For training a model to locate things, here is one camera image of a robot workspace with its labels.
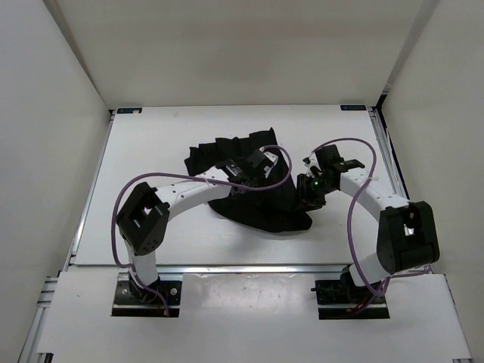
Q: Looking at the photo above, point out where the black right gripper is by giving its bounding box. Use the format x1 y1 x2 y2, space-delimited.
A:
290 173 337 213

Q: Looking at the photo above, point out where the black pleated skirt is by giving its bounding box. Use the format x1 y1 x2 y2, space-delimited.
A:
185 128 312 233

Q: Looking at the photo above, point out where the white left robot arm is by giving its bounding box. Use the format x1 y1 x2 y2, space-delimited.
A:
116 149 278 303

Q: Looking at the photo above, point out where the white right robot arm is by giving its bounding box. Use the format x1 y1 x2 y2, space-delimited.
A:
296 144 440 303

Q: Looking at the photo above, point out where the right blue corner sticker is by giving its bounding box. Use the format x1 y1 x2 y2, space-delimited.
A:
340 104 367 111

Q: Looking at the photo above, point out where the white front cover board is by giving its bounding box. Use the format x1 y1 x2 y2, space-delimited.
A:
38 271 471 362

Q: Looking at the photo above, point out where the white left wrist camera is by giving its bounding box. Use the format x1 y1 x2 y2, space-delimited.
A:
263 151 279 166

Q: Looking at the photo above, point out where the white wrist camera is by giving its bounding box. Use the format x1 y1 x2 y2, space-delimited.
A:
302 157 318 169
263 151 279 166

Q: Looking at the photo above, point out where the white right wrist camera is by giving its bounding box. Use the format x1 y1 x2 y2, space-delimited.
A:
302 157 318 169

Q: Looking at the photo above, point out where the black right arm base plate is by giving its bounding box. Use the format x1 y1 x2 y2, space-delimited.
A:
311 280 390 321

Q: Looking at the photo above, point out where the aluminium table edge rail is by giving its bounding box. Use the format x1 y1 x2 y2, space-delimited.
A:
157 264 346 274

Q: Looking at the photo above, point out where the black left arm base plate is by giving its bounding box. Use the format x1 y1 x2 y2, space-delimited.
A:
111 276 182 318

